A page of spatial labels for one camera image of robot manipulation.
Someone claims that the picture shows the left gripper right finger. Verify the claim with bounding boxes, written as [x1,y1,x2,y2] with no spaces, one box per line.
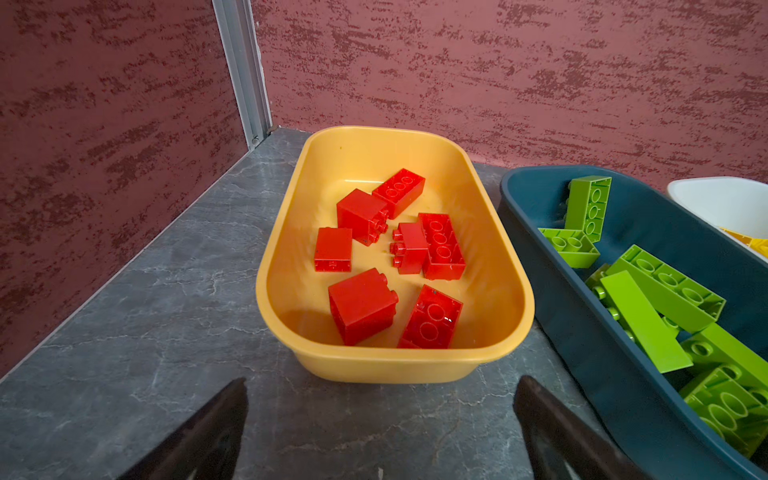
[513,375,649,479]

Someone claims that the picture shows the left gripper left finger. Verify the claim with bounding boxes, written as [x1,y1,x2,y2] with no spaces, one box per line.
[120,377,248,479]

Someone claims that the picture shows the red brick cluster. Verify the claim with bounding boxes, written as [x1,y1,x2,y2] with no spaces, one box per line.
[337,189,389,246]

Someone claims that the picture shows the yellow brick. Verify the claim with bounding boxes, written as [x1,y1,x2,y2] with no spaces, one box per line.
[722,228,768,258]

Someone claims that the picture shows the red long brick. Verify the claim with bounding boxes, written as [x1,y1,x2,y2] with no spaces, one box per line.
[418,212,466,281]
[372,168,426,219]

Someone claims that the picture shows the teal plastic bin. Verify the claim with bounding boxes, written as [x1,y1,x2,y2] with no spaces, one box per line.
[498,166,767,479]

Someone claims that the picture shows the small red brick centre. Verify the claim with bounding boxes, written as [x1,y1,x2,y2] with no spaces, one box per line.
[397,285,463,349]

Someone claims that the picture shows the red small brick right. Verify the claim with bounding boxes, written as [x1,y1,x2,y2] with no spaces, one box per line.
[328,268,399,346]

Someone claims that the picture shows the yellow plastic bin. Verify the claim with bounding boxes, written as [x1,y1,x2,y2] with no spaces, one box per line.
[256,126,535,384]

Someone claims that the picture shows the white plastic bin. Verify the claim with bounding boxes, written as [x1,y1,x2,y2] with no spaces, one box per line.
[667,176,767,263]

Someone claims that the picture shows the left corner aluminium post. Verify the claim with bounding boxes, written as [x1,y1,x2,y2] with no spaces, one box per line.
[212,0,273,151]

